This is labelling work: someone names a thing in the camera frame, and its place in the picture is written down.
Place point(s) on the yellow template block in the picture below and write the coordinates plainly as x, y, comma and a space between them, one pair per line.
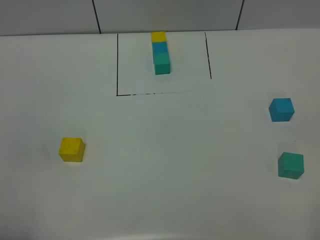
157, 37

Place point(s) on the blue template block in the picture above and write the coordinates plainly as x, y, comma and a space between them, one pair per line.
159, 47

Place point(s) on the green template block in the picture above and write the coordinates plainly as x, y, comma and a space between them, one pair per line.
162, 64

